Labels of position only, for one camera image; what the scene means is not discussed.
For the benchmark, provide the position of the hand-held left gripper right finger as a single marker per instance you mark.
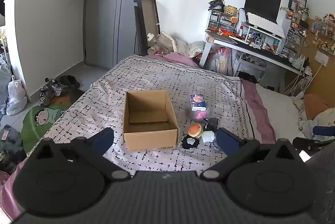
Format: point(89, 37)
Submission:
point(227, 140)

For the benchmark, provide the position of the dark picture frame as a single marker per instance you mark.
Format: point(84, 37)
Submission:
point(297, 1)

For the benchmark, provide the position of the dark shoes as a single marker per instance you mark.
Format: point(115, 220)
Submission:
point(68, 81)

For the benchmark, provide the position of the orange burger plush toy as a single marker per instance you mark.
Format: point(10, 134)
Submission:
point(195, 130)

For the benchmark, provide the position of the brown cardboard box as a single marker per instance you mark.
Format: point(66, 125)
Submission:
point(150, 135)

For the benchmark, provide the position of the black bag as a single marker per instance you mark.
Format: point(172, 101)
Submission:
point(216, 4)

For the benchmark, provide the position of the white plastic bag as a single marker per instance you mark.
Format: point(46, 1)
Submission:
point(16, 98)

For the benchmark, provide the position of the clear drawer organizer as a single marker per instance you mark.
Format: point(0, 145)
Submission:
point(295, 35)

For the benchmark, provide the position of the white duvet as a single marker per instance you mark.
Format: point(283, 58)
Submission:
point(277, 108)

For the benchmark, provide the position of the black small pouch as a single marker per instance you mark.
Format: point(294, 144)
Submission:
point(190, 142)

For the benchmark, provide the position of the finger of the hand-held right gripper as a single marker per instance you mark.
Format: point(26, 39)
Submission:
point(324, 131)
point(311, 143)

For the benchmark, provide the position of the black computer monitor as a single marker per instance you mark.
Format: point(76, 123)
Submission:
point(261, 2)

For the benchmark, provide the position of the white keyboard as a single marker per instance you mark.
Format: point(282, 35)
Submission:
point(261, 20)

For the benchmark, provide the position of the white shelf rack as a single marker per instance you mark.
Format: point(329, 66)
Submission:
point(248, 61)

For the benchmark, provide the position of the patterned bed quilt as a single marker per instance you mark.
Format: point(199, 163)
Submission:
point(257, 108)

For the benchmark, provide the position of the grey fluffy plush toy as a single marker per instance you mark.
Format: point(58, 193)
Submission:
point(208, 136)

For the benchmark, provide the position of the paper cup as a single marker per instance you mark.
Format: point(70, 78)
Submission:
point(152, 51)

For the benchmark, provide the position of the dark green cloth bundle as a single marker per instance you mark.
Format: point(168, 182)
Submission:
point(10, 148)

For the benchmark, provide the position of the blue white tissue packet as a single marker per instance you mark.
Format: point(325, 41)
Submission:
point(197, 103)

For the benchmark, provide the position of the grey door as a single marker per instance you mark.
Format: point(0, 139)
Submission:
point(104, 30)

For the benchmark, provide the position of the white power strip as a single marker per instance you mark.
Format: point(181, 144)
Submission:
point(301, 64)

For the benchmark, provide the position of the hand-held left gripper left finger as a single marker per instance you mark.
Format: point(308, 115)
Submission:
point(103, 138)

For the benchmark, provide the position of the green cartoon rug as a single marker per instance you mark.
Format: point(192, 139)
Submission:
point(39, 124)

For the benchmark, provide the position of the orange pillow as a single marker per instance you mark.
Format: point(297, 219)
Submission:
point(315, 106)

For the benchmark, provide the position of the white bottle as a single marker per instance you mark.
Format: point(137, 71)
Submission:
point(240, 31)

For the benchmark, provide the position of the pink plush toy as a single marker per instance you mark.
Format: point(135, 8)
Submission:
point(199, 114)

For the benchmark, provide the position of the black-dashed patterned blanket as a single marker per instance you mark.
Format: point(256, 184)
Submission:
point(146, 74)

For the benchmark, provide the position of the small drawer organizer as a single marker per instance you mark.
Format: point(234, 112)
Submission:
point(219, 20)

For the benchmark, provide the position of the white laptop stand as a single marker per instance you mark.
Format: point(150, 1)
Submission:
point(267, 29)

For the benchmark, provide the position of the grey sneakers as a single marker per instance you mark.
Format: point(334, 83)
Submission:
point(48, 91)

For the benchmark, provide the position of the doll figure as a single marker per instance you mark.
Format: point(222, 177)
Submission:
point(330, 23)

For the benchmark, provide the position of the wicker basket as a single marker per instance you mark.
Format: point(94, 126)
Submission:
point(230, 10)

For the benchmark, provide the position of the clear plastic bottle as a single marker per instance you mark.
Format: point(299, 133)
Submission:
point(162, 42)

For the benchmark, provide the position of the black soft pouch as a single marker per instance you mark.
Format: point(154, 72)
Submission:
point(211, 124)

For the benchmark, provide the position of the pile of plastic bags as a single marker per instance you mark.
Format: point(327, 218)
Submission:
point(188, 47)

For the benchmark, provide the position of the large flat cardboard box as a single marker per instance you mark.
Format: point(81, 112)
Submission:
point(149, 17)

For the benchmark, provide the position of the white desk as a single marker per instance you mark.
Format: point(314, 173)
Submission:
point(209, 56)

